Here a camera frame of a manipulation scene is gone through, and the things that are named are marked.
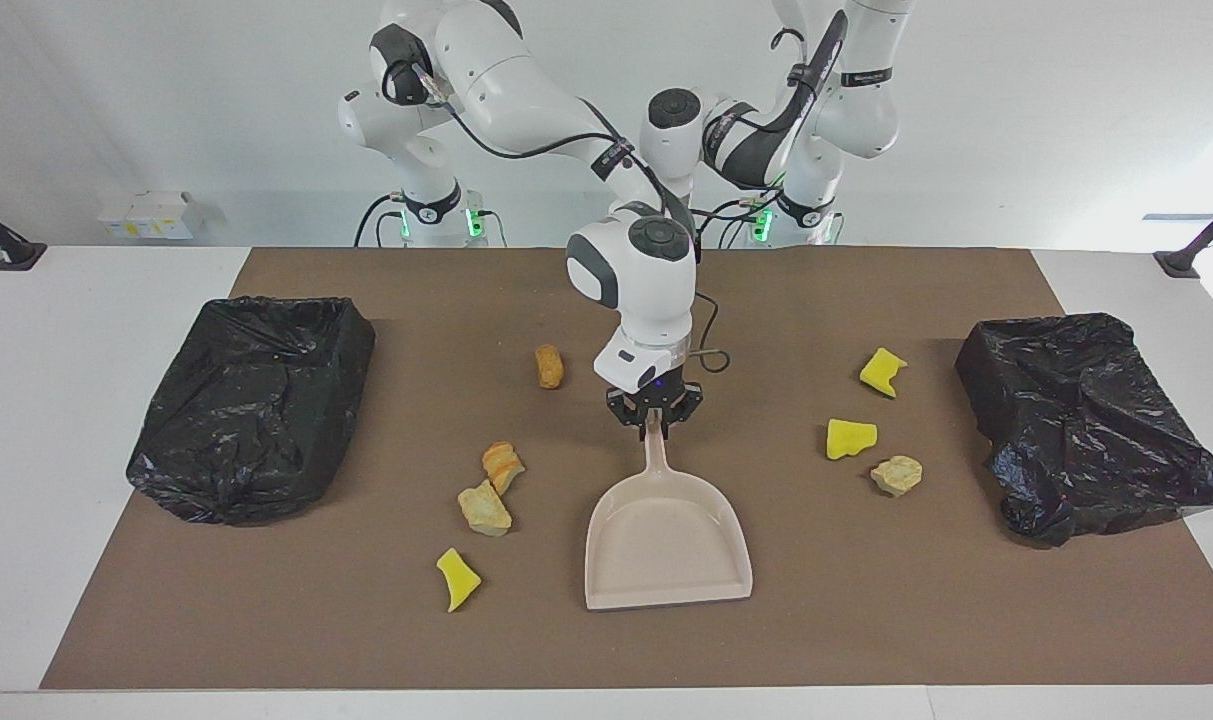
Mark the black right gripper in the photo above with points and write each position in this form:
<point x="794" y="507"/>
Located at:
<point x="661" y="398"/>

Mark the beige plastic dustpan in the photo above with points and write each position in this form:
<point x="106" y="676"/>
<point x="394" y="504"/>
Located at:
<point x="666" y="540"/>

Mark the tan sponge chunk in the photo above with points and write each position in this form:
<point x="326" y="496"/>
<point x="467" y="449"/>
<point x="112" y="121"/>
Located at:
<point x="484" y="510"/>
<point x="898" y="475"/>

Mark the yellow green-backed sponge piece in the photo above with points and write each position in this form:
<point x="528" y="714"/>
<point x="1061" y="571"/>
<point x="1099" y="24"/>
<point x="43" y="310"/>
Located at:
<point x="881" y="372"/>

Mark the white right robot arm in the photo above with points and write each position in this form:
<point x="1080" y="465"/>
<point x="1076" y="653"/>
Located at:
<point x="516" y="80"/>

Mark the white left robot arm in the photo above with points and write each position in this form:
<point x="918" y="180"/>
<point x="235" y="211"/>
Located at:
<point x="856" y="110"/>

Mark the black bag-lined trash bin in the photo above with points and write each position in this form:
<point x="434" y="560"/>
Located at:
<point x="256" y="410"/>
<point x="1076" y="430"/>

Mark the brown oval sponge chunk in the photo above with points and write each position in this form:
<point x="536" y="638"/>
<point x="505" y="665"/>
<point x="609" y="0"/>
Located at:
<point x="549" y="367"/>

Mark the orange striped sponge chunk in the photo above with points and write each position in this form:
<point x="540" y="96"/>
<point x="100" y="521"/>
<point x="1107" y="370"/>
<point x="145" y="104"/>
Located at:
<point x="503" y="465"/>

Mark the brown table mat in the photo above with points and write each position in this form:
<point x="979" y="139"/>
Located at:
<point x="816" y="620"/>

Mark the white cardboard box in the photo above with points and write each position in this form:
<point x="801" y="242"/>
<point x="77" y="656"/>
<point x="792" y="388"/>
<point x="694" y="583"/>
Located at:
<point x="114" y="222"/>
<point x="171" y="215"/>

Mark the black camera stand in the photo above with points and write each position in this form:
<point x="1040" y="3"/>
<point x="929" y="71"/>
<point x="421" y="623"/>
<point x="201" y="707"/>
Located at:
<point x="21" y="255"/>
<point x="1181" y="262"/>

